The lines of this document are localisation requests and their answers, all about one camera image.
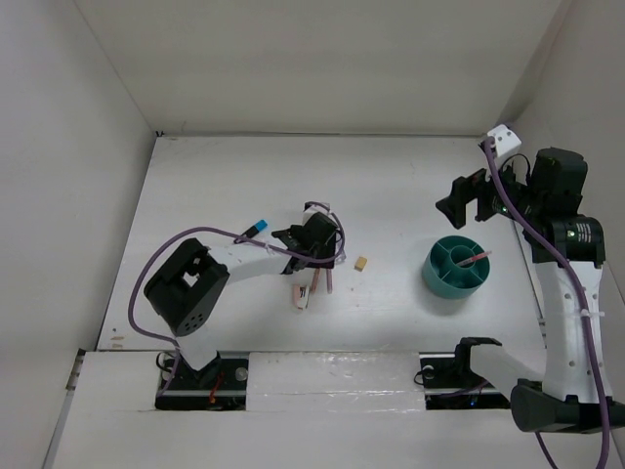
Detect teal round compartment organizer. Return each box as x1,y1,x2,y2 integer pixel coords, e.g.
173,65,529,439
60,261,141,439
422,235,490,300

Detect red white pen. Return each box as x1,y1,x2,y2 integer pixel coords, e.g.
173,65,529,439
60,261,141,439
457,250,491,267

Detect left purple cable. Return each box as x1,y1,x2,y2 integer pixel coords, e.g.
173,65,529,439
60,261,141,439
127,199,347,406

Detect small clear spray bottle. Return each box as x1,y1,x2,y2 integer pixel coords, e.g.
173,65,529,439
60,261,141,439
335,247,347,264

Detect purple cable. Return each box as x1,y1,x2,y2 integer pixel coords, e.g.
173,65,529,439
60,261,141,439
127,199,347,406
479,136,616,469

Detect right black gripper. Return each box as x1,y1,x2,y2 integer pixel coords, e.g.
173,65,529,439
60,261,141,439
436,151,545,229

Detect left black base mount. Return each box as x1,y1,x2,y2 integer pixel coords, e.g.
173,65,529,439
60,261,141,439
154,352,249,411

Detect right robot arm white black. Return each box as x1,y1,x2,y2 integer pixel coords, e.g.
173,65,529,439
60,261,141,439
435,147,624,434

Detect pink purple pen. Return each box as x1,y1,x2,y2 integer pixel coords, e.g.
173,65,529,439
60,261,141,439
326,269,333,294

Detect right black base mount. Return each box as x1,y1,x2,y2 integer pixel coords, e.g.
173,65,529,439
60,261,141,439
413,337,521,410

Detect tan eraser block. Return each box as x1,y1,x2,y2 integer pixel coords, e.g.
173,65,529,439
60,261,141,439
354,257,367,272

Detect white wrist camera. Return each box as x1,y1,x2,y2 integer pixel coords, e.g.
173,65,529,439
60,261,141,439
486,124,521,157
302,201,331,225

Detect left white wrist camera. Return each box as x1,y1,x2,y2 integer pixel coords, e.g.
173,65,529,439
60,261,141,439
302,201,331,225

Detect blue capped black highlighter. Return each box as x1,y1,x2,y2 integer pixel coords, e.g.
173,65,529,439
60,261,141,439
242,219,268,239

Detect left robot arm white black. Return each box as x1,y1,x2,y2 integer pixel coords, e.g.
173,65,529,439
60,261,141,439
144,205,345,388

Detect orange pen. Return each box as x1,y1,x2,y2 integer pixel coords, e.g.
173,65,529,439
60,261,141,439
310,268,321,294

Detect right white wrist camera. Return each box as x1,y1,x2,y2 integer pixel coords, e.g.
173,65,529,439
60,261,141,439
486,124,521,157

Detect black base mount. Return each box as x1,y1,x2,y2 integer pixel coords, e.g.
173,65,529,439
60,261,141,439
154,352,249,411
413,337,521,410

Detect pink mini stapler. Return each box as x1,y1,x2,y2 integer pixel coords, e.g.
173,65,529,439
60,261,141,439
292,284,311,311

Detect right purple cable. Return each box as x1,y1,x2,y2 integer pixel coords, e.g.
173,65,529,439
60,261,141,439
479,136,616,469

